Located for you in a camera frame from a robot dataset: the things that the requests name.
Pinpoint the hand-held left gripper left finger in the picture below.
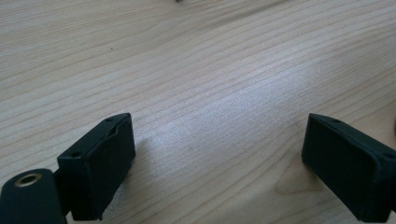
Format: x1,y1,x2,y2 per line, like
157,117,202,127
56,112,136,221

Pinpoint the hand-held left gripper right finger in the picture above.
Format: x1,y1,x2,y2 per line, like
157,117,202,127
301,112,396,224

